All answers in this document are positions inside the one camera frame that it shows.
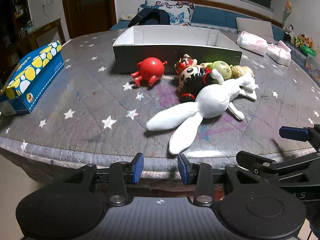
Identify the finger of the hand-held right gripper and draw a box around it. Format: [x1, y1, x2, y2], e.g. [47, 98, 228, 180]
[236, 151, 320, 181]
[279, 124, 320, 153]

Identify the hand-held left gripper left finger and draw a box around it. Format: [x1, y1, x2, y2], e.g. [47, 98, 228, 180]
[61, 152, 145, 207]

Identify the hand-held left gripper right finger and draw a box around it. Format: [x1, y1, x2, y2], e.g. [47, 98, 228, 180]
[177, 153, 252, 205]

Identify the white plush rabbit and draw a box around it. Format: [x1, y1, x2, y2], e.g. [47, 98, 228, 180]
[146, 69, 258, 155]

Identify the beige peanut toy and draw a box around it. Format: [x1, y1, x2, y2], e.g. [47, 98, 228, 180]
[231, 65, 255, 78]

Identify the black and red figure toy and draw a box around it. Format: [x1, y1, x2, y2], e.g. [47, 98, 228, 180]
[174, 54, 224, 103]

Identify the green frog toy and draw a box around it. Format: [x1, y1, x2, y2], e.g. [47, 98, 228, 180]
[205, 60, 234, 79]

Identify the red round toy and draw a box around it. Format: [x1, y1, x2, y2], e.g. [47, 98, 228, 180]
[131, 57, 168, 89]

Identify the white cardboard box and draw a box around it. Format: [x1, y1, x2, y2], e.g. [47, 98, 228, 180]
[112, 25, 243, 74]

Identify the clear plastic box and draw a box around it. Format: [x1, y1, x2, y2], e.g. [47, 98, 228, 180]
[304, 54, 320, 83]

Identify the pink and white tissue pack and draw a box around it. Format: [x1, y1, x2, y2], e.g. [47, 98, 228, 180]
[236, 31, 268, 56]
[266, 41, 292, 67]

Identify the green plastic toy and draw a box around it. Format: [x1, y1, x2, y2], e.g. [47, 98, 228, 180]
[301, 44, 317, 57]

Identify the small plush toys pile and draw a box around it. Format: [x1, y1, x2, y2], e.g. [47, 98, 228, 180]
[291, 34, 314, 49]

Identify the panda plush toy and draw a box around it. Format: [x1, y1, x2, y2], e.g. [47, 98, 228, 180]
[283, 24, 295, 42]

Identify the grey cushion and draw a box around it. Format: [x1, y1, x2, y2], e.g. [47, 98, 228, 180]
[236, 17, 274, 42]

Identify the blue spotted tissue box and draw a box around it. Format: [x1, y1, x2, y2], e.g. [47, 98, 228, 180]
[0, 40, 65, 117]

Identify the blue sofa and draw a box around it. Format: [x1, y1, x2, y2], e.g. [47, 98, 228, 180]
[110, 5, 320, 63]

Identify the dark blue backpack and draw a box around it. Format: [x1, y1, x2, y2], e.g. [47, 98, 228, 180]
[128, 8, 171, 27]

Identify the butterfly print pillow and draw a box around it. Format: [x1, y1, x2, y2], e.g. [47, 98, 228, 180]
[140, 0, 195, 26]

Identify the wooden desk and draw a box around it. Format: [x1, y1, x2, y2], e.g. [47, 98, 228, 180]
[17, 18, 66, 55]

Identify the wooden door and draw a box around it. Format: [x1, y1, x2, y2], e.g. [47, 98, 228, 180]
[60, 0, 117, 39]

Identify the dark storage shelf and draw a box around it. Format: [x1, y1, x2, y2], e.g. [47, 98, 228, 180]
[0, 0, 33, 63]

